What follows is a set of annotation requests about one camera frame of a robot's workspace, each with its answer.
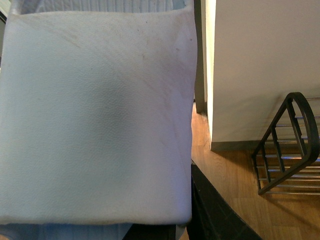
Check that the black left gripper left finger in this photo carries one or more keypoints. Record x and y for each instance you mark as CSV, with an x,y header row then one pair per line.
x,y
151,232

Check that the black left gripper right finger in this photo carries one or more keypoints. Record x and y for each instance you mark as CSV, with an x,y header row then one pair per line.
x,y
212,217

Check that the light blue slide slipper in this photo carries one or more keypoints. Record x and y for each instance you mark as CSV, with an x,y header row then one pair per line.
x,y
96,100

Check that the black metal shoe rack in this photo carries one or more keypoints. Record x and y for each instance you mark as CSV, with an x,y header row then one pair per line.
x,y
287,158

